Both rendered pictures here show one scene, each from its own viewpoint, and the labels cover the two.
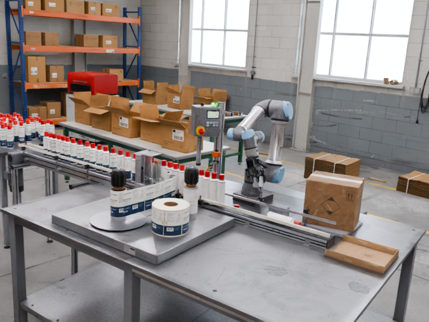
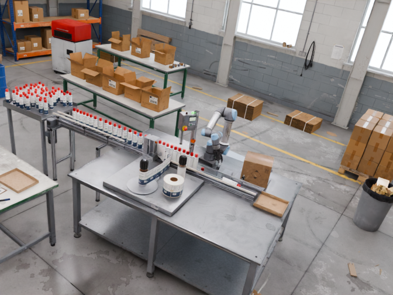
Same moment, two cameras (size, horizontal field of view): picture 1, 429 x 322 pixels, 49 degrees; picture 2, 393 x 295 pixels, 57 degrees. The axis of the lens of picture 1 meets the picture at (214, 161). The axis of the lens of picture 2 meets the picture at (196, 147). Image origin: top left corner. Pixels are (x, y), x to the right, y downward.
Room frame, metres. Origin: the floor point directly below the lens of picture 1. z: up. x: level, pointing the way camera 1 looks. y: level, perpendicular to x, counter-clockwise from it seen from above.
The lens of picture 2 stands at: (-0.58, 0.61, 2.97)
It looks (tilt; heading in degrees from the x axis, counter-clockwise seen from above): 28 degrees down; 349
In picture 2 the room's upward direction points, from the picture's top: 9 degrees clockwise
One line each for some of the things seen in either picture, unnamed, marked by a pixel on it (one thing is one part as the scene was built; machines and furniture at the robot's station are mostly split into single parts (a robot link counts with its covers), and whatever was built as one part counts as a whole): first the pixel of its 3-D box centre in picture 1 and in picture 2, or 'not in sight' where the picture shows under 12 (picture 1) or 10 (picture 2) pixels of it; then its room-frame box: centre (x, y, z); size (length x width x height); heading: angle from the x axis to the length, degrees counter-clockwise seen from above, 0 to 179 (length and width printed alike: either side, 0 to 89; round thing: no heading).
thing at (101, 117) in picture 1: (106, 113); (96, 72); (5.64, 1.32, 0.97); 0.44 x 0.38 x 0.37; 142
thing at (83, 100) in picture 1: (89, 108); (82, 65); (5.97, 1.61, 0.97); 0.45 x 0.40 x 0.37; 139
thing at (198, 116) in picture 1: (205, 121); (187, 121); (2.99, 0.07, 1.38); 0.17 x 0.10 x 0.19; 110
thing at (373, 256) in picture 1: (362, 252); (271, 203); (2.29, -0.79, 0.85); 0.30 x 0.26 x 0.04; 55
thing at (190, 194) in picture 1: (190, 192); (181, 168); (2.58, 0.12, 1.03); 0.09 x 0.09 x 0.30
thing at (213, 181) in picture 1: (213, 188); (190, 160); (2.83, 0.00, 0.98); 0.05 x 0.05 x 0.20
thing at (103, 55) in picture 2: not in sight; (111, 52); (9.97, 1.41, 0.19); 0.64 x 0.54 x 0.37; 141
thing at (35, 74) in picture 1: (79, 64); (54, 5); (10.15, 2.94, 1.26); 2.78 x 0.61 x 2.51; 137
